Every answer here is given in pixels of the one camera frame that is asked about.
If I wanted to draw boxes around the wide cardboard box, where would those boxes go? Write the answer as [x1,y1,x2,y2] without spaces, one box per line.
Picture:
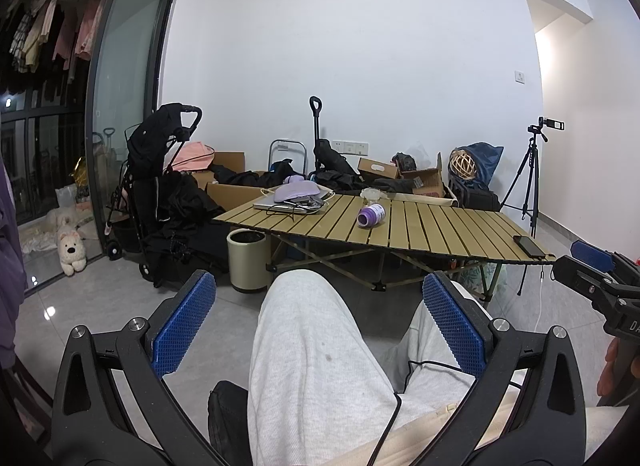
[205,182,275,223]

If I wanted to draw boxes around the blue backpack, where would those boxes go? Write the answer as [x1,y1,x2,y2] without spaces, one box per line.
[447,141,505,211]

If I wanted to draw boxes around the white plush dog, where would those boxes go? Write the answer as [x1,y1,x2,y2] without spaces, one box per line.
[55,231,89,277]

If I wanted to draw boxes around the tall open cardboard box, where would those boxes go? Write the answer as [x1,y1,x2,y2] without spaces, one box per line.
[192,151,247,191]

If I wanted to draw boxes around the white charging cable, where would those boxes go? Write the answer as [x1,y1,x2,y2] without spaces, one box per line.
[529,256,547,333]

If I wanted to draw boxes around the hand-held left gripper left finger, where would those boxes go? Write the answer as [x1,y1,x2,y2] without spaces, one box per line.
[50,269,236,466]

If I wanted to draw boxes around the cardboard box with printed side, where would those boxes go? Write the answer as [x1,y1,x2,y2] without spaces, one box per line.
[399,153,446,199]

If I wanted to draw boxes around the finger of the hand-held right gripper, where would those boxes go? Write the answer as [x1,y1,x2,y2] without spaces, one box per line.
[570,239,640,287]
[552,255,622,305]

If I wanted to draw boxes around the pink cloth bag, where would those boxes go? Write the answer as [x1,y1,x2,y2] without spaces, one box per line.
[167,141,215,173]

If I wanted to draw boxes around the woven rattan ball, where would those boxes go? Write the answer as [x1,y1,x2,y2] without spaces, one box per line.
[448,148,475,179]

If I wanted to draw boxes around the black camera tripod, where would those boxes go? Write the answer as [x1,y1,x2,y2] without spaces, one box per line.
[500,132,542,297]

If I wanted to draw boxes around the beige round trash can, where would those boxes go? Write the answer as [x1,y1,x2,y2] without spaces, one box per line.
[227,228,271,295]

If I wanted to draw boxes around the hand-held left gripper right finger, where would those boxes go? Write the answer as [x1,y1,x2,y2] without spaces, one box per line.
[421,271,588,466]

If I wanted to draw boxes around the glass sliding door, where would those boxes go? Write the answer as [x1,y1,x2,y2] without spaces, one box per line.
[83,0,179,267]

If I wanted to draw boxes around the black smartphone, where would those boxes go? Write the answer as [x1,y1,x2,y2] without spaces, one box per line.
[513,235,544,258]

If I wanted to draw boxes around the slatted folding camping table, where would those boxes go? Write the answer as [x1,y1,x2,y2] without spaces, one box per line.
[212,193,557,297]

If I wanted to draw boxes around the white wall socket strip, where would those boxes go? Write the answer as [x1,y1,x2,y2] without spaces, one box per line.
[332,139,370,157]

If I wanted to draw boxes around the black jacket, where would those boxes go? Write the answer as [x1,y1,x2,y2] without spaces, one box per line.
[159,172,232,269]

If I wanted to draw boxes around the person's right hand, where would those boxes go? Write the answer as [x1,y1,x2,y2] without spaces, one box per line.
[597,338,622,398]

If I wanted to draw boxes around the person's grey sweatpants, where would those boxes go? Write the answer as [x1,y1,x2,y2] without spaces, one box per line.
[247,269,501,466]

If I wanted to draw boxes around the row of hanging clothes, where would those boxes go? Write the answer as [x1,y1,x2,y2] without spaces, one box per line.
[4,0,110,82]

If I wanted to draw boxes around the cardboard box with handle slot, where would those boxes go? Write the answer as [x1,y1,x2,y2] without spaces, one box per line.
[357,157,401,181]

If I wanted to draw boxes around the person's cream top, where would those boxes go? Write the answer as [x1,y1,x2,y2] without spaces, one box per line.
[320,371,632,466]

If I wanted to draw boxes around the silver laptop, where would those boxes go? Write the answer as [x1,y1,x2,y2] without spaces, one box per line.
[253,190,334,215]

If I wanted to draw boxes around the purple garment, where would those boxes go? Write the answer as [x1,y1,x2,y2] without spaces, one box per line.
[0,156,29,368]

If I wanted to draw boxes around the purple bottle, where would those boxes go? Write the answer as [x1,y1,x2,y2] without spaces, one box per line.
[357,203,387,228]

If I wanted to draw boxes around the black camera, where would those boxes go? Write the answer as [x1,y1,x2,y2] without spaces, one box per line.
[527,116,567,143]

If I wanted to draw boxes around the gold foil balloon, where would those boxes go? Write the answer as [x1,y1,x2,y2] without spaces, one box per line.
[70,156,92,197]

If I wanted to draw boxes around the black baby stroller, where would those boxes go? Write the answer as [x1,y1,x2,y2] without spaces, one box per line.
[104,102,204,287]

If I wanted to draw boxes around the black seat cushion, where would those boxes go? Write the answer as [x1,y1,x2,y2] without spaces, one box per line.
[207,379,257,466]

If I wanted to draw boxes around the purple cap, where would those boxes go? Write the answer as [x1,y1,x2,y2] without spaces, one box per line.
[273,181,326,205]

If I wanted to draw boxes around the thin black cable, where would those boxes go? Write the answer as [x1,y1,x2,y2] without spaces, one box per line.
[367,359,475,466]

